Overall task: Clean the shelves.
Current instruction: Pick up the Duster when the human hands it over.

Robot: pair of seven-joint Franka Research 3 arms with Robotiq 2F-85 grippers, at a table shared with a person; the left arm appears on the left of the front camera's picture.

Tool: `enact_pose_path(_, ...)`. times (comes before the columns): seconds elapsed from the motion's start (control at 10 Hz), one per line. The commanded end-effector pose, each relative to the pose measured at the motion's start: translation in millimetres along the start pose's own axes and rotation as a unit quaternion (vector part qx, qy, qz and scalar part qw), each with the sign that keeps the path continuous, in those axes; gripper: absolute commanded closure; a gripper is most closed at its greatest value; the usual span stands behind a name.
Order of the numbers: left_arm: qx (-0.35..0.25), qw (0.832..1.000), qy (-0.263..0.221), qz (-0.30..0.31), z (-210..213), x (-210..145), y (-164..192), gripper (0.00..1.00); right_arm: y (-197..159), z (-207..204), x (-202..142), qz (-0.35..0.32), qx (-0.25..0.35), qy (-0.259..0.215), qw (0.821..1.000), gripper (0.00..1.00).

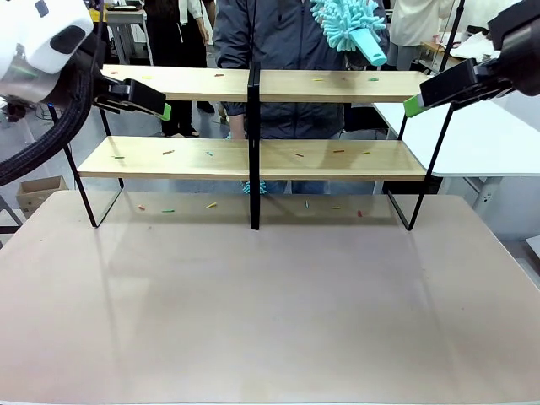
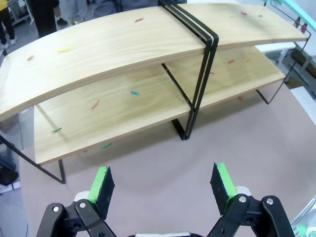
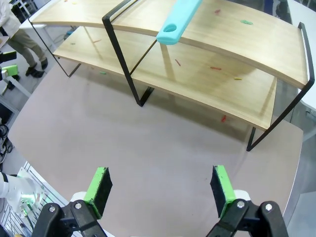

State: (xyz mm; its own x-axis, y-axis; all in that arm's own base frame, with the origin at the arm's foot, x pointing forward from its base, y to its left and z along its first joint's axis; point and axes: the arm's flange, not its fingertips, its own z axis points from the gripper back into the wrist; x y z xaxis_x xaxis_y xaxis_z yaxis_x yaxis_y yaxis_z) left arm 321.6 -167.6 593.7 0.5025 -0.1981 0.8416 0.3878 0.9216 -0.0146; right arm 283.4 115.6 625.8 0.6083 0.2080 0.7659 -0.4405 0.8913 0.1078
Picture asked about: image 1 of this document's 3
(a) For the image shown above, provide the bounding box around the wooden shelf board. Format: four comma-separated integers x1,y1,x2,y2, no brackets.
78,135,427,181
100,63,431,104

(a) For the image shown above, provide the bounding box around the black stand pole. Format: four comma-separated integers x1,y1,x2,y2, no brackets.
438,0,466,73

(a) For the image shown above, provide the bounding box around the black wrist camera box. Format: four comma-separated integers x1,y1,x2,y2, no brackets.
487,0,540,51

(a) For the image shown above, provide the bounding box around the two-tier wooden shelf rack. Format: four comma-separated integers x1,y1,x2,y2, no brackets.
48,62,456,232

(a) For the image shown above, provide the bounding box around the black equipment on floor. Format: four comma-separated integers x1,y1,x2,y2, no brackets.
0,94,29,124

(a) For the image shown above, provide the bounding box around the black metal floor stand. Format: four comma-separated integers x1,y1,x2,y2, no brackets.
0,194,24,249

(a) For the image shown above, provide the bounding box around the grey background desk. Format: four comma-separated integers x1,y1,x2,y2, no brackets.
104,3,149,67

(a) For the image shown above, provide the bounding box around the bystander in beige shirt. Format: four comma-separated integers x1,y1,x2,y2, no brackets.
387,0,456,71

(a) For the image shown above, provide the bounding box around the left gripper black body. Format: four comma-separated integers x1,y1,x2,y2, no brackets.
73,41,111,106

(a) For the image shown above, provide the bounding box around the person in dark jacket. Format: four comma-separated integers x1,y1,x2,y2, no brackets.
213,0,392,195

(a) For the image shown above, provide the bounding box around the person's left hand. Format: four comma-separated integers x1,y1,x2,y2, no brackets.
343,49,373,68

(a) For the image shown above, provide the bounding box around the teal microfiber duster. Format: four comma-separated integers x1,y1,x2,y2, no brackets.
225,131,268,195
310,0,388,67

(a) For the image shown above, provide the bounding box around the cardboard box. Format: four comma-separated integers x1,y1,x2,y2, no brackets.
15,175,68,219

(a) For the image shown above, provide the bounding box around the person's right hand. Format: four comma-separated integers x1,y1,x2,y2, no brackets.
229,114,248,140

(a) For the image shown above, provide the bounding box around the person's right forearm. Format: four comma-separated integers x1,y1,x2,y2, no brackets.
223,100,249,118

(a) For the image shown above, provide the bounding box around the wooden desk with white sheet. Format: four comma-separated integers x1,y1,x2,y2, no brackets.
421,24,502,71

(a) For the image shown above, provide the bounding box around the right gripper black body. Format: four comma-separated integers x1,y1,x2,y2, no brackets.
477,19,540,97

